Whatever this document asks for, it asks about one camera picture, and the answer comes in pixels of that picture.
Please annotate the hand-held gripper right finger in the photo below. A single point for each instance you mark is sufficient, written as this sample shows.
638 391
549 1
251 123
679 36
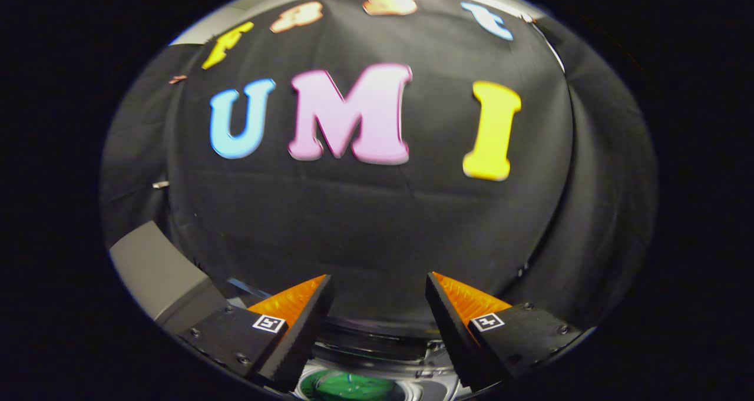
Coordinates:
456 336

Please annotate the pink clip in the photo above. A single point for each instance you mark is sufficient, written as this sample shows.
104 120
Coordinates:
177 79

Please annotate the grey toy washing machine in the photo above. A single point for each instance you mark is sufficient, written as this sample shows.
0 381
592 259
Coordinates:
436 383

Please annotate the green polo shirt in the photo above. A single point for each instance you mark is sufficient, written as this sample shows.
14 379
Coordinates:
347 386

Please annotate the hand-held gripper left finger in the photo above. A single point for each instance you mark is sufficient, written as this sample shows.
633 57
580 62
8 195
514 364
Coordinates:
303 336

